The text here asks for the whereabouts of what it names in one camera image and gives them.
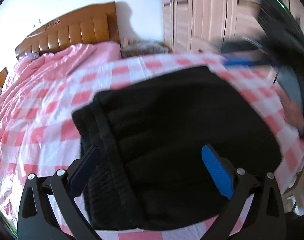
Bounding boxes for light wooden wardrobe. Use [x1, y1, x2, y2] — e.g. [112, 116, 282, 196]
[162, 0, 304, 53]

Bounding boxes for pink quilt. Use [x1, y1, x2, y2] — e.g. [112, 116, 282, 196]
[0, 42, 121, 105]

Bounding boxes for wooden bed headboard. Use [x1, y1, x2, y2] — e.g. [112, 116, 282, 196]
[15, 2, 120, 59]

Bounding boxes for person right hand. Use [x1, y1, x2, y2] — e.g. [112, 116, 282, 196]
[277, 88, 304, 129]

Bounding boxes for pink checkered bed sheet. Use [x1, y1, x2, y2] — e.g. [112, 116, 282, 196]
[0, 53, 304, 225]

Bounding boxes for black pants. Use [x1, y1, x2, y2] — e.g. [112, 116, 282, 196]
[72, 66, 282, 231]

